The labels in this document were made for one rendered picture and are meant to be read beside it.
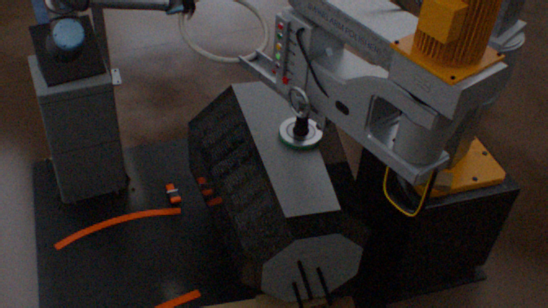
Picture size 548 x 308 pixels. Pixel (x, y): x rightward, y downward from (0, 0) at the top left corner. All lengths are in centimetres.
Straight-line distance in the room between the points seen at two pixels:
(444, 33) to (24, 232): 277
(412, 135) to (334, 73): 44
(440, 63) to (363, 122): 51
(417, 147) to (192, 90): 272
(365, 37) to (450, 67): 36
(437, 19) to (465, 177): 138
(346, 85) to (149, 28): 327
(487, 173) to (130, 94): 270
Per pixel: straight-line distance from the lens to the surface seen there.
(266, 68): 316
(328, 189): 286
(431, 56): 213
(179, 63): 510
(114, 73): 501
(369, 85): 241
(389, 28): 233
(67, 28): 330
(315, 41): 261
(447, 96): 213
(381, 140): 251
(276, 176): 288
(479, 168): 331
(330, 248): 283
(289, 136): 302
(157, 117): 456
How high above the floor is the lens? 290
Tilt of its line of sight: 42 degrees down
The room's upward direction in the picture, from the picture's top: 5 degrees clockwise
